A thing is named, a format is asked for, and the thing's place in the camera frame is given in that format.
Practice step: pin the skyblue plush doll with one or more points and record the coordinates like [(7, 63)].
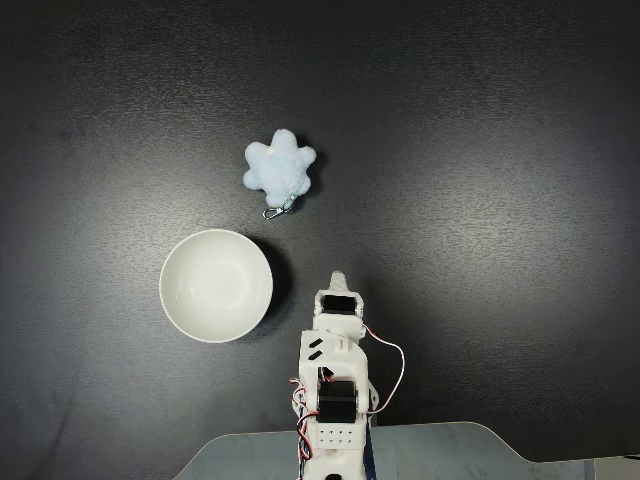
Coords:
[(280, 167)]

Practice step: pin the white ceramic bowl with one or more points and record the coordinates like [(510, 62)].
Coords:
[(216, 286)]

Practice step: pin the blue table clamp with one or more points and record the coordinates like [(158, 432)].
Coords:
[(369, 450)]

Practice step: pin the grey cloth sheet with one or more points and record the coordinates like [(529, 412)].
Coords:
[(450, 450)]

